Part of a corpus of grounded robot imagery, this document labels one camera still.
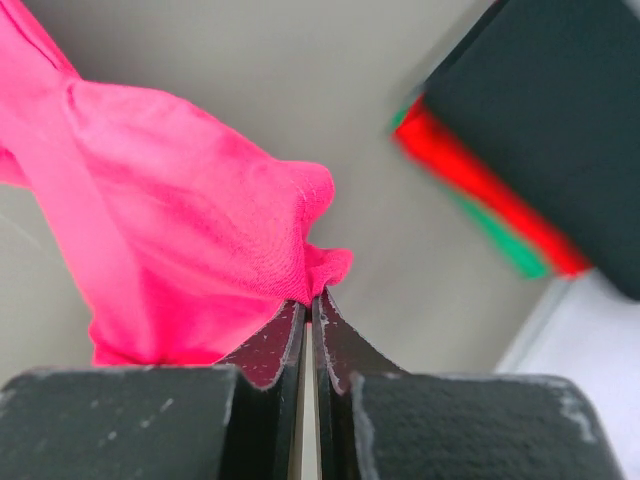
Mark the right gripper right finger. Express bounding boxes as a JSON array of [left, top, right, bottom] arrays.
[[311, 292, 623, 480]]

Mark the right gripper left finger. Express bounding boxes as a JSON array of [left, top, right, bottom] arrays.
[[1, 302, 306, 479]]

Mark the pink t shirt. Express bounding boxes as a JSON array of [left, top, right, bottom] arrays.
[[1, 1, 353, 366]]

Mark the green folded t shirt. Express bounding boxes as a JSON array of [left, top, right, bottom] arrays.
[[389, 106, 553, 279]]

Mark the red folded t shirt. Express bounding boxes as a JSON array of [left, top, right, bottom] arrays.
[[396, 99, 591, 277]]

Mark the black folded t shirt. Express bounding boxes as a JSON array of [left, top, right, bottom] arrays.
[[423, 1, 639, 300]]

